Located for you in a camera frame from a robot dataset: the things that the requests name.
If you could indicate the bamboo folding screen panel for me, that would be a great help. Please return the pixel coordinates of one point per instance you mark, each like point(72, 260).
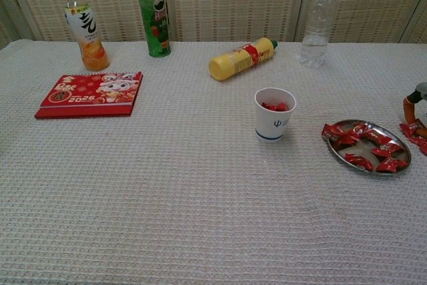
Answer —
point(233, 1)
point(110, 1)
point(10, 14)
point(373, 1)
point(418, 28)

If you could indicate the green chips can red lid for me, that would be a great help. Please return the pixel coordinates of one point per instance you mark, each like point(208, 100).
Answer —
point(155, 21)

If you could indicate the round metal plate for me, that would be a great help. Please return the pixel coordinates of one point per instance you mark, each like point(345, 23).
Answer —
point(363, 149)

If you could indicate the orange juice bottle black cap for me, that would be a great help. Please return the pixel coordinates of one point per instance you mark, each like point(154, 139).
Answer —
point(88, 31)

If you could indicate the red desk calendar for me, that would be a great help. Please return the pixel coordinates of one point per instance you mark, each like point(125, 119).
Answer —
point(86, 94)

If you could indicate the white paper cup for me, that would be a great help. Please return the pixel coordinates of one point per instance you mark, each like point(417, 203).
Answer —
point(272, 125)

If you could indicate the yellow bottle green cap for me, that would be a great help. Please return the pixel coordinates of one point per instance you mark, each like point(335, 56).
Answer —
point(233, 63)

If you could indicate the white woven tablecloth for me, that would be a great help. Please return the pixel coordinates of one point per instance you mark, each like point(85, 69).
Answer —
point(166, 198)

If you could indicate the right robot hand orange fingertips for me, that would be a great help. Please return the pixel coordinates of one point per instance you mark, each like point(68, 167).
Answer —
point(408, 108)

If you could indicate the clear plastic water bottle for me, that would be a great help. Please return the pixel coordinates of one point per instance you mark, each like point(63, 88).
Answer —
point(315, 31)

